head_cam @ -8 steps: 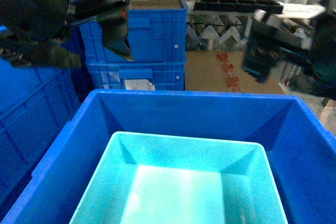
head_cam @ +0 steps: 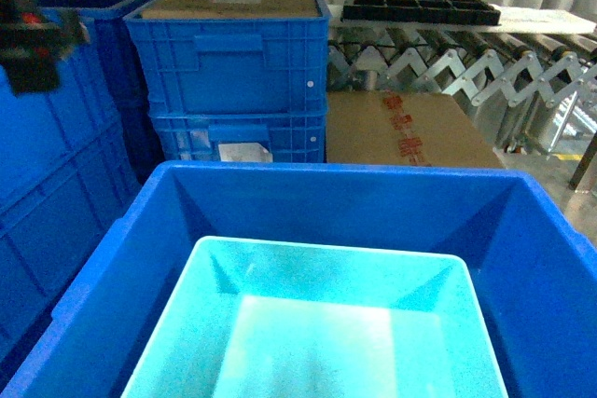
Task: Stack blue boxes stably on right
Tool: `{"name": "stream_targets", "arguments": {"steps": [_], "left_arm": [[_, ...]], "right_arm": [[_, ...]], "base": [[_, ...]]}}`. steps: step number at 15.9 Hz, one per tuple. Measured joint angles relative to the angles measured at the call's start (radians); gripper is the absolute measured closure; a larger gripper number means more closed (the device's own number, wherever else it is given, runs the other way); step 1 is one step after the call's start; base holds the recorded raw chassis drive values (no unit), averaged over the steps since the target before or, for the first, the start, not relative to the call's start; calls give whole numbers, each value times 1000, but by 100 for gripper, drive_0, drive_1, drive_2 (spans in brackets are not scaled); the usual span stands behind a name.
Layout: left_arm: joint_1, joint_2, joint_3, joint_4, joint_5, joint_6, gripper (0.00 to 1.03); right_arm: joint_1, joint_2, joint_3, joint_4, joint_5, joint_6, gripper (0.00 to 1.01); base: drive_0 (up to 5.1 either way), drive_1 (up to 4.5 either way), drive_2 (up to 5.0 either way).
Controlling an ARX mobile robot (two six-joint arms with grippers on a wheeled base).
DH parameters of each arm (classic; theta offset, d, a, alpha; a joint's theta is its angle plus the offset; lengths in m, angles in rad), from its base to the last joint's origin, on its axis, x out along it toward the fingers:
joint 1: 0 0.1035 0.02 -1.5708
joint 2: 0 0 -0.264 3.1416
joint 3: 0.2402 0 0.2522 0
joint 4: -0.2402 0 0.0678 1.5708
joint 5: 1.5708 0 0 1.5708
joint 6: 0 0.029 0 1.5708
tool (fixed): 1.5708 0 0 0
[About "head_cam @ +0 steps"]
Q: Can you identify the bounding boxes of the black compartment tray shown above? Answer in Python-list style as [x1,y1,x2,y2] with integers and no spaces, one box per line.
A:
[340,0,501,26]

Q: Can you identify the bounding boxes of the extendable roller conveyor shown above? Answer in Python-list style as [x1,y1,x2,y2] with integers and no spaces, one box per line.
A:
[327,24,596,156]

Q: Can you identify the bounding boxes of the blue stacked crate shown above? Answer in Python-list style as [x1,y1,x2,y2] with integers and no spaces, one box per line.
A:
[124,0,331,115]
[150,110,326,163]

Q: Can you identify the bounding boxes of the blue crate stack left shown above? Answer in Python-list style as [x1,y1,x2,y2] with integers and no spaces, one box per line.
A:
[1,40,139,375]

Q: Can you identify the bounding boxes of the upper blue stacked crate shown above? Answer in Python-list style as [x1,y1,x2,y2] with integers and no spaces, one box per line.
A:
[124,0,331,115]

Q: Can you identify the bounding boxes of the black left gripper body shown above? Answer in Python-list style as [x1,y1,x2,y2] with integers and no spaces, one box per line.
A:
[1,0,90,95]

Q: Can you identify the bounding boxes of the blue crate behind left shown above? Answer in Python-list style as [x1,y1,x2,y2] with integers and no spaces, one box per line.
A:
[38,0,164,184]

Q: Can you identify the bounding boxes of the large blue plastic crate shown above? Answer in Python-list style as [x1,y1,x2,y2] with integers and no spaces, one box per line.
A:
[1,162,596,397]

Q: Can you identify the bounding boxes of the white foam sheet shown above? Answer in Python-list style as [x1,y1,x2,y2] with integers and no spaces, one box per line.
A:
[492,4,596,34]

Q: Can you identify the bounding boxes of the brown cardboard box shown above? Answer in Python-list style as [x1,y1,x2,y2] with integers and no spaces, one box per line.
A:
[326,91,503,169]

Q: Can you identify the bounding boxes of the turquoise plastic bin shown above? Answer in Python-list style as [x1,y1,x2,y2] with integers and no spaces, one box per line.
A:
[123,237,507,397]

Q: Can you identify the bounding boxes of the lower blue stacked crate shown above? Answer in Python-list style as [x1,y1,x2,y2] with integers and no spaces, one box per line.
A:
[150,110,326,163]

